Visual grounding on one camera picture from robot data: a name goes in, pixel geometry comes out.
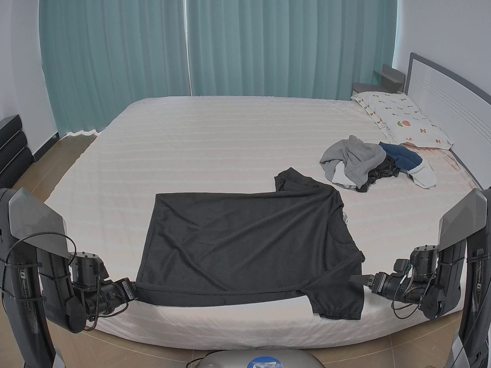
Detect bed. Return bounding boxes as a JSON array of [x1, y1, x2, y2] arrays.
[[35, 52, 491, 350]]

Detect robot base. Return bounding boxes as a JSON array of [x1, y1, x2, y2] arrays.
[[190, 349, 327, 368]]

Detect white printed pillow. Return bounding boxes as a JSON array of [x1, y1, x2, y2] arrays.
[[351, 90, 454, 149]]

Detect black T-shirt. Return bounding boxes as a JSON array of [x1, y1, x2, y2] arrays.
[[134, 168, 366, 320]]

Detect pile of clothes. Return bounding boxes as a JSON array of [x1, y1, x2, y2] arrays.
[[319, 136, 438, 193]]

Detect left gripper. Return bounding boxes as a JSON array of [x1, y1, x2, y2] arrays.
[[110, 278, 138, 304]]

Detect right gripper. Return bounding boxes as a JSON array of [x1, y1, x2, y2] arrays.
[[350, 271, 399, 298]]

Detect black chest of drawers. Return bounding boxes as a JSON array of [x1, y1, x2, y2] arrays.
[[0, 114, 33, 187]]

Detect grey bedside table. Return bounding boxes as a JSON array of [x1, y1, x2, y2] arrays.
[[352, 64, 406, 95]]

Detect blue-green curtain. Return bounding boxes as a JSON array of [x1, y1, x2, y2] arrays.
[[186, 0, 399, 100], [38, 0, 192, 135]]

